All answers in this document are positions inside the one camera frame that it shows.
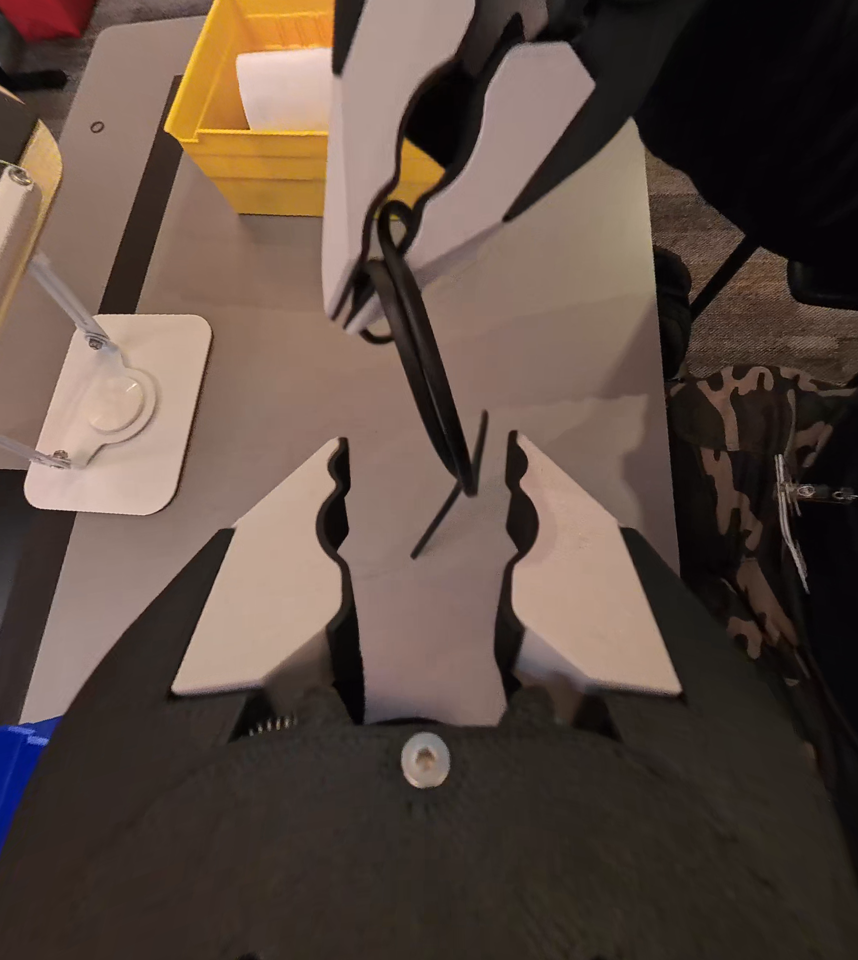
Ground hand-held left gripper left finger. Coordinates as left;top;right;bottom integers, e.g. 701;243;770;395
170;437;359;709

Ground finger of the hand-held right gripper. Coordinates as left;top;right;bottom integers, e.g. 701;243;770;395
396;38;599;289
320;0;479;336

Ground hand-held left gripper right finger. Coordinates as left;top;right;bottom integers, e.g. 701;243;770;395
495;429;686;709

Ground white roll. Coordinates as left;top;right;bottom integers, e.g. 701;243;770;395
236;48;338;138

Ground yellow plastic bin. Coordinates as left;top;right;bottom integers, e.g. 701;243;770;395
165;0;448;220

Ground thin black cable loop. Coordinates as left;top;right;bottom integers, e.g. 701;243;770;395
360;201;491;565

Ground person's right forearm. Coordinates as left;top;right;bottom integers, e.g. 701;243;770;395
587;0;858;319

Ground person's camouflage pants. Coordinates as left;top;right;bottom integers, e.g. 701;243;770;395
668;365;858;909

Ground white board stand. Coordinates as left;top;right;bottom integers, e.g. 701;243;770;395
0;162;214;520

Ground red plastic bin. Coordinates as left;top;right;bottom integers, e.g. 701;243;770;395
0;0;101;45

